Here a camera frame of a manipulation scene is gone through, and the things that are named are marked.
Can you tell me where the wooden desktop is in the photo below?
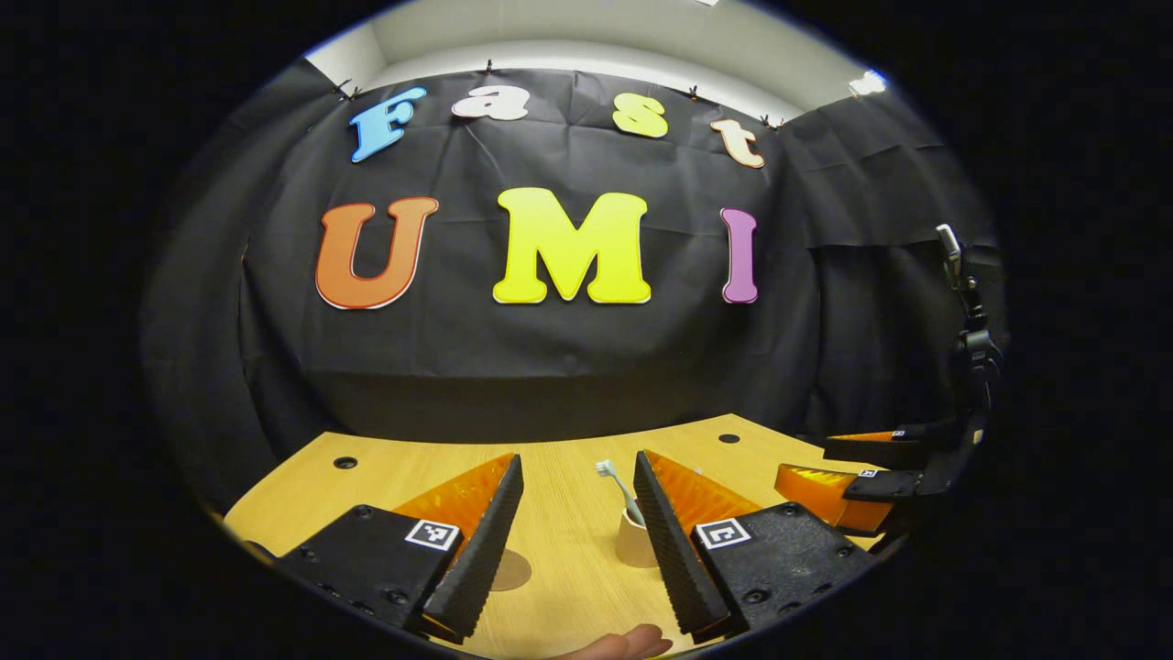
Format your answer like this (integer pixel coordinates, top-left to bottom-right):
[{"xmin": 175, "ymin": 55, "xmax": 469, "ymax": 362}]
[{"xmin": 223, "ymin": 412, "xmax": 904, "ymax": 660}]

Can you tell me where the beige cup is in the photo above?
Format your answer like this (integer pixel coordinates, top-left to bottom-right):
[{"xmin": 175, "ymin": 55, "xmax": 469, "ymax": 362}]
[{"xmin": 615, "ymin": 507, "xmax": 659, "ymax": 568}]

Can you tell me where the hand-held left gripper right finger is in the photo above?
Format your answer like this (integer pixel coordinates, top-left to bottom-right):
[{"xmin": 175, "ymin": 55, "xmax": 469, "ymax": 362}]
[{"xmin": 632, "ymin": 449, "xmax": 881, "ymax": 644}]

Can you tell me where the black backdrop cloth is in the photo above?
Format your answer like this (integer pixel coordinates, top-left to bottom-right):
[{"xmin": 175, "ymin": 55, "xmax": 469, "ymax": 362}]
[{"xmin": 142, "ymin": 60, "xmax": 1009, "ymax": 514}]

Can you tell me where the round brown coaster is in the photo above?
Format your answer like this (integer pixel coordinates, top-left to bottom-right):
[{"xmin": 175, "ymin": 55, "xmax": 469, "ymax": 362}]
[{"xmin": 490, "ymin": 549, "xmax": 533, "ymax": 592}]

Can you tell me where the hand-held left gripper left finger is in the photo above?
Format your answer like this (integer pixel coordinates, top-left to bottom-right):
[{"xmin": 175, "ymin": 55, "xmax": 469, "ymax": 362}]
[{"xmin": 275, "ymin": 453, "xmax": 525, "ymax": 644}]

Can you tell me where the white toothbrush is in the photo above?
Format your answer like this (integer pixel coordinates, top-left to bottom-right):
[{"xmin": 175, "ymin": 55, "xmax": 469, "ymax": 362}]
[{"xmin": 596, "ymin": 459, "xmax": 647, "ymax": 528}]

